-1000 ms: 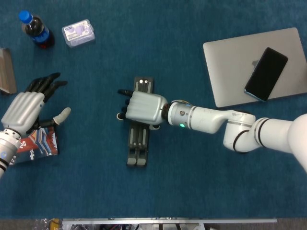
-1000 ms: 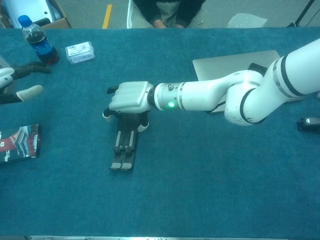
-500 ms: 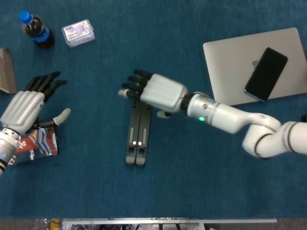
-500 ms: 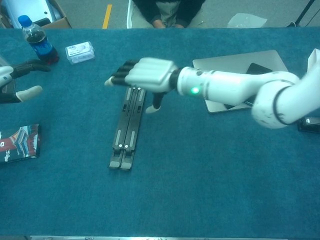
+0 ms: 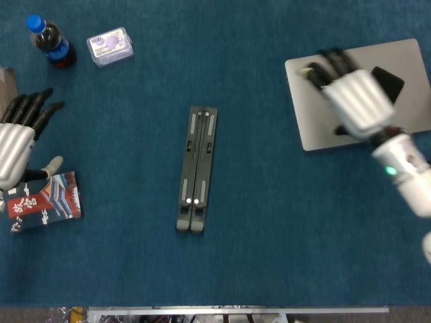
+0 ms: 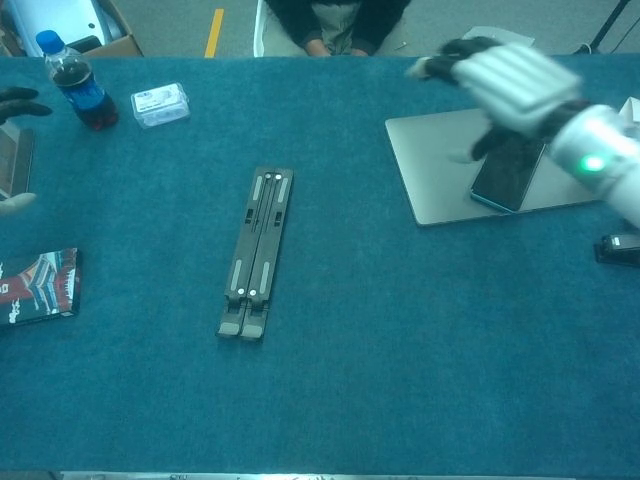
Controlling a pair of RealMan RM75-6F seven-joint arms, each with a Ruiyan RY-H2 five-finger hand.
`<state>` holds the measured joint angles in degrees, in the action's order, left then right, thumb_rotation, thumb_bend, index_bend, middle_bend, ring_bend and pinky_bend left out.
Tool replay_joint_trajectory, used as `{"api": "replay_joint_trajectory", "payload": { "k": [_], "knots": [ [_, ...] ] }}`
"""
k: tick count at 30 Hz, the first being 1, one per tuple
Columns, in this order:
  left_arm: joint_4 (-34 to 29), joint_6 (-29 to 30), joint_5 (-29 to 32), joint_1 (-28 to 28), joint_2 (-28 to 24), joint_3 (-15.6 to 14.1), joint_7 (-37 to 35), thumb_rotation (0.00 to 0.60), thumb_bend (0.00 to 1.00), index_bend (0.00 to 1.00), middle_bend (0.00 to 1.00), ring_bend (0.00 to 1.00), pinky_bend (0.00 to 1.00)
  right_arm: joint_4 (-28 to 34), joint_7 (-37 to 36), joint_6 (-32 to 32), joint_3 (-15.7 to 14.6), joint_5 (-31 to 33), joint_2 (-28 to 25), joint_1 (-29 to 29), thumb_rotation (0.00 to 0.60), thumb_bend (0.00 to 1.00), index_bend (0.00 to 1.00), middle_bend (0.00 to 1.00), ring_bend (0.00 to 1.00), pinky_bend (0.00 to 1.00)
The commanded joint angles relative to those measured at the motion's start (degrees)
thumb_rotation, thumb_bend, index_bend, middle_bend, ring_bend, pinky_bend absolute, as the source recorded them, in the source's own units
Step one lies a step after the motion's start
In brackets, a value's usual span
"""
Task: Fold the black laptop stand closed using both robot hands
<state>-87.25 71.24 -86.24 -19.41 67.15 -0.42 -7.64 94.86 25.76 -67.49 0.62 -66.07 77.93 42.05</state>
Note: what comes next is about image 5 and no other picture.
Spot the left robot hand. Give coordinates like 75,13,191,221
0,87,65,191

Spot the book with red Chinese title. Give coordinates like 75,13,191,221
3,170,84,234

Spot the tan box at edge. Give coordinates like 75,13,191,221
0,66,18,115

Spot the cola bottle with blue cap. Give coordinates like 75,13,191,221
26,14,78,69

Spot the aluminium table frame rail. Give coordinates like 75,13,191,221
87,305,390,323

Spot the crinkled clear plastic wrap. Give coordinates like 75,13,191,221
46,306,71,323

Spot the black folding laptop stand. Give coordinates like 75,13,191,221
175,105,219,235

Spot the clear plastic box purple label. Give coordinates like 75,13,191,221
86,26,135,67

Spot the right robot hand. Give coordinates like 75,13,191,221
300,48,397,142

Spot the teal table cloth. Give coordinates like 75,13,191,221
0,0,431,308

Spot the silver closed laptop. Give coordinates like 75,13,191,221
284,38,431,152

